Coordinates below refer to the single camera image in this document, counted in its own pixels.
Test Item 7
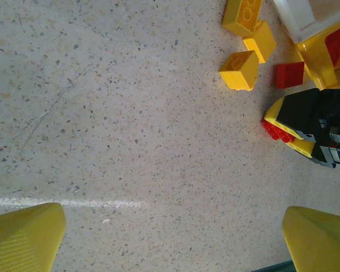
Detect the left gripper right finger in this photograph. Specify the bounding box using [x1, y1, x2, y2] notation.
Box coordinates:
[282, 206, 340, 272]

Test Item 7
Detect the yellow lego brick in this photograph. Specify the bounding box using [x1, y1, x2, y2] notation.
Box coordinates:
[222, 0, 264, 37]
[243, 21, 278, 63]
[218, 50, 260, 92]

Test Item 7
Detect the white plastic bin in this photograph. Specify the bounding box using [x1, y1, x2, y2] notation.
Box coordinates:
[271, 0, 340, 44]

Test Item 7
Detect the yellow plastic bin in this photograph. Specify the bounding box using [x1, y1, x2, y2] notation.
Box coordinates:
[296, 12, 340, 91]

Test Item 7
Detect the red lego brick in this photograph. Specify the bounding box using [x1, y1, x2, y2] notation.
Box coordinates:
[325, 24, 340, 65]
[261, 118, 297, 143]
[274, 61, 305, 89]

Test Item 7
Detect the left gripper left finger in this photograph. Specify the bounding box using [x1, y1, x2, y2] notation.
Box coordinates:
[0, 202, 67, 272]

